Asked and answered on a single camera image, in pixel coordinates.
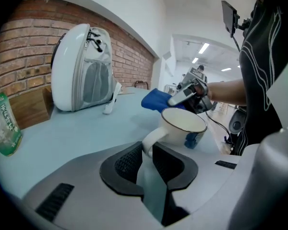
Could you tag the person's right forearm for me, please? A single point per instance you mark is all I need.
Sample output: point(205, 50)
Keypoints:
point(226, 92)

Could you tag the light blue table white legs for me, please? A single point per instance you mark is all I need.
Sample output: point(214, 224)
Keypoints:
point(74, 133)

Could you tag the brown wooden box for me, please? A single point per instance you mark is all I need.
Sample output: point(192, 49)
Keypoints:
point(31, 109)

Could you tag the person's black printed T-shirt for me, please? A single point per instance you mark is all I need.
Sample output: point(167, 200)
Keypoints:
point(261, 68)

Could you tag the blue cloth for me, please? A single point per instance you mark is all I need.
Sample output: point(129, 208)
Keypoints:
point(156, 99)

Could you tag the person's right hand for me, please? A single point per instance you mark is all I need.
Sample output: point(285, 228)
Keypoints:
point(201, 89)

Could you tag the small black monitor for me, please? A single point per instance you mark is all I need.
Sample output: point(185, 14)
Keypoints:
point(230, 18)

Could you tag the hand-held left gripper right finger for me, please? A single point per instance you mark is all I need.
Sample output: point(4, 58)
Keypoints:
point(201, 183)

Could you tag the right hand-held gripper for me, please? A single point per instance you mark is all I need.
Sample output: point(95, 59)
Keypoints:
point(201, 104)

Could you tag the long ceiling light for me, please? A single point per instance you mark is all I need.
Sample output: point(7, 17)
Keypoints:
point(226, 69)
point(204, 48)
point(195, 60)

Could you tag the white enamel mug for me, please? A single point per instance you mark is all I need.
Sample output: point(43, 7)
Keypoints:
point(182, 121)

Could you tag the green drink bottle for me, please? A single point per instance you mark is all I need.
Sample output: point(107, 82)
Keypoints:
point(3, 123)

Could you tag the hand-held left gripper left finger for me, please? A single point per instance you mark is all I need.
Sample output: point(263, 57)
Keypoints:
point(86, 195)

